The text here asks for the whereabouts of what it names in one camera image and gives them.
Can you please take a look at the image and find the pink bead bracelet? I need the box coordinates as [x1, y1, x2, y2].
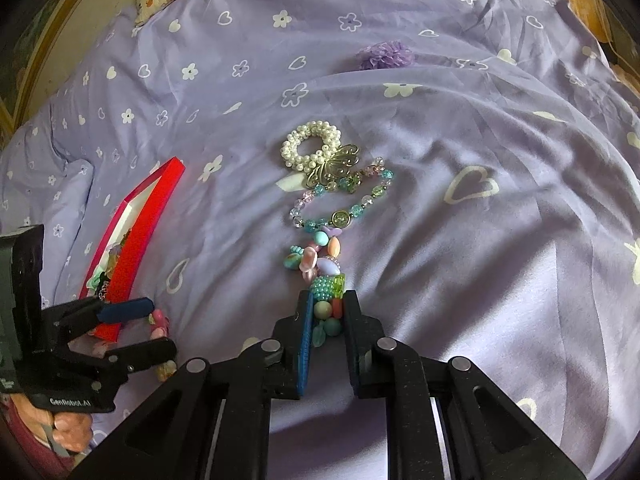
[89, 308, 179, 384]

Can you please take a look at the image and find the colourful chunky bead bracelet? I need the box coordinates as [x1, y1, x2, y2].
[283, 224, 347, 349]

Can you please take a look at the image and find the left hand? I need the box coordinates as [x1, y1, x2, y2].
[10, 394, 93, 453]

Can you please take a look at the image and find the red shallow box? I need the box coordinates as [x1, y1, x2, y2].
[78, 156, 187, 344]

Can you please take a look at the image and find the gold butterfly hair clip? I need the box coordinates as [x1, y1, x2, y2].
[304, 144, 360, 188]

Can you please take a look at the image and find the purple floral bed sheet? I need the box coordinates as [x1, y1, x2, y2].
[1, 0, 639, 479]

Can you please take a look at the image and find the white pearl scrunchie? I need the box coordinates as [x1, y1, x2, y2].
[280, 120, 342, 172]

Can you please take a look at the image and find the teal glass bead bracelet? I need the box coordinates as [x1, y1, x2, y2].
[287, 156, 395, 233]

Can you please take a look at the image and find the purple fluffy hair tie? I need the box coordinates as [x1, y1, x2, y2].
[357, 40, 416, 72]

